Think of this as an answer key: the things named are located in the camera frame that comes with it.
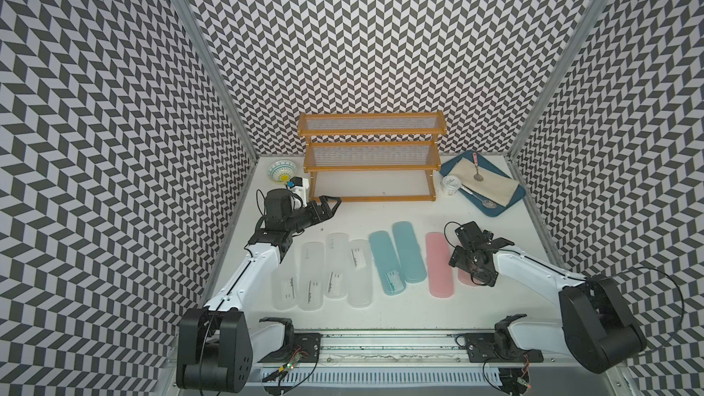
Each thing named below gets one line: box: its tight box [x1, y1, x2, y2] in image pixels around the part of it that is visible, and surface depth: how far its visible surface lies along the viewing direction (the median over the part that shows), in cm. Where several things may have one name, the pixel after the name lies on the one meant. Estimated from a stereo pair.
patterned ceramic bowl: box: [267, 159, 298, 184], surface depth 114 cm
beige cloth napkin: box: [450, 156, 520, 208], surface depth 111 cm
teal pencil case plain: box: [391, 220, 428, 284], surface depth 93 cm
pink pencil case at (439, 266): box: [425, 231, 454, 299], surface depth 86 cm
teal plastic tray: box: [460, 184, 507, 218], surface depth 106 cm
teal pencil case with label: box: [368, 231, 407, 297], surface depth 90 cm
